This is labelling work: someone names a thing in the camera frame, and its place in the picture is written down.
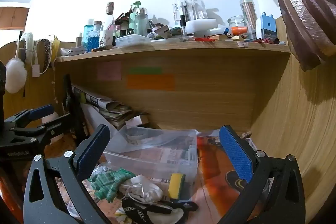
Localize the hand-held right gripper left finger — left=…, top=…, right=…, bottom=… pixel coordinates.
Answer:
left=23, top=124, right=111, bottom=224

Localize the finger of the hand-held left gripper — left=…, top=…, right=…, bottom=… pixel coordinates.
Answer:
left=4, top=105, right=54, bottom=130
left=12, top=113, right=77, bottom=145

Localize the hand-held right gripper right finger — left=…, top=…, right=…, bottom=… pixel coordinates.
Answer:
left=218, top=125, right=306, bottom=224

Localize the green checkered cloth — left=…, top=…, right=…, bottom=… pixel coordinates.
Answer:
left=88, top=168, right=135, bottom=201

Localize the clear plastic storage box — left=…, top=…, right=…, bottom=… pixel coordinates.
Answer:
left=104, top=126, right=198, bottom=201

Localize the white cloth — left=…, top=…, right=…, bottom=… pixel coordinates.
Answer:
left=119, top=174, right=163, bottom=205

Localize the yellow sponge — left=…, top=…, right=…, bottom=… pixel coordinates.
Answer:
left=168, top=173, right=186, bottom=199

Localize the black studded fabric piece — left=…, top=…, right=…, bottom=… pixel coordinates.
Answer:
left=121, top=196, right=198, bottom=224

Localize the beige round cup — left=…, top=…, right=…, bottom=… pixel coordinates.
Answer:
left=42, top=112, right=62, bottom=125

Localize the crumpled clear plastic wrapper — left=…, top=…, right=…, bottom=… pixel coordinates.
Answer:
left=92, top=162, right=111, bottom=175

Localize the dark wine bottle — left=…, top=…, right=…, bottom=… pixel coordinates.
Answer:
left=64, top=74, right=87, bottom=140

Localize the stack of newspapers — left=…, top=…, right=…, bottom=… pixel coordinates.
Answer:
left=72, top=85, right=133, bottom=130

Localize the white fluffy pompom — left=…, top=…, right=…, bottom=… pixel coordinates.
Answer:
left=5, top=58, right=27, bottom=94

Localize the small cardboard box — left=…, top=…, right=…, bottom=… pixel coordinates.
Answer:
left=125, top=114, right=150, bottom=127

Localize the studded headband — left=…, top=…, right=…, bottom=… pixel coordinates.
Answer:
left=39, top=39, right=52, bottom=68

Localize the yellow headband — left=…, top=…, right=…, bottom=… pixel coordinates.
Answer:
left=51, top=35, right=61, bottom=62

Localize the small white packet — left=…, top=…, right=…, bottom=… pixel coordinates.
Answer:
left=60, top=47, right=87, bottom=56

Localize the white fluffy headband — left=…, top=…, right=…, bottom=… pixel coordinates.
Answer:
left=20, top=32, right=36, bottom=62

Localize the pink sticky note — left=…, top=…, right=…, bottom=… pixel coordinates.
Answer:
left=97, top=61, right=122, bottom=81

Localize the wooden shelf unit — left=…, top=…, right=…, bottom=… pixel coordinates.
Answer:
left=0, top=15, right=336, bottom=224

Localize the orange sticky note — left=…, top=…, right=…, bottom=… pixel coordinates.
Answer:
left=127, top=74, right=175, bottom=91

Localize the gold black marker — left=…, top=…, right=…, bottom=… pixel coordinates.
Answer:
left=91, top=45, right=113, bottom=52

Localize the blue gel jar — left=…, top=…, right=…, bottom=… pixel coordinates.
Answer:
left=88, top=21, right=102, bottom=52

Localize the green sticky note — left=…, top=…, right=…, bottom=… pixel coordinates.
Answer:
left=129, top=67, right=163, bottom=74

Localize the blue liquid bottle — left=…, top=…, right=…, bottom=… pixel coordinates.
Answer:
left=83, top=19, right=94, bottom=52

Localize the white printed mug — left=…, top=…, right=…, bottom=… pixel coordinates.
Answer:
left=98, top=29, right=114, bottom=48

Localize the wooden cabinet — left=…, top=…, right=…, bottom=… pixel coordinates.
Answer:
left=0, top=2, right=30, bottom=30

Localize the clear flat lidded container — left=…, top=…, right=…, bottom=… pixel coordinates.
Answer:
left=115, top=34, right=152, bottom=48

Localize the clear glass bottle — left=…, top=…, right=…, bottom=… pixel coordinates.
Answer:
left=101, top=2, right=116, bottom=47

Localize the red tassel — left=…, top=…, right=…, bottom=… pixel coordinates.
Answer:
left=196, top=36, right=217, bottom=44

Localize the orange capped tube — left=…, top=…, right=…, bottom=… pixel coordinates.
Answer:
left=231, top=26, right=248, bottom=35

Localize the blue pencil sharpener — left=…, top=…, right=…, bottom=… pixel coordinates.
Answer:
left=256, top=12, right=278, bottom=42

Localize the green pump bottle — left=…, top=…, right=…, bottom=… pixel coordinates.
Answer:
left=129, top=0, right=142, bottom=33

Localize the round glass jar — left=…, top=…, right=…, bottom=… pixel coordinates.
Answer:
left=227, top=15, right=248, bottom=35

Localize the mint bottle silver cap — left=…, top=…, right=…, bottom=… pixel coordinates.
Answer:
left=134, top=7, right=149, bottom=37

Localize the white foam block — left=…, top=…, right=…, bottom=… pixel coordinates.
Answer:
left=185, top=18, right=217, bottom=36

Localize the nail polish bottle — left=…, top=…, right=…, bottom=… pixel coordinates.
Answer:
left=180, top=15, right=187, bottom=38

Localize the tall clear pencil canister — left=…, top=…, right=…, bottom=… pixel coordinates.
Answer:
left=239, top=0, right=257, bottom=39

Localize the brown sheer curtain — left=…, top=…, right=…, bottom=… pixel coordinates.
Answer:
left=227, top=0, right=336, bottom=72

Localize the clear blister package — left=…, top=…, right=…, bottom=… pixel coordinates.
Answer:
left=172, top=0, right=208, bottom=25

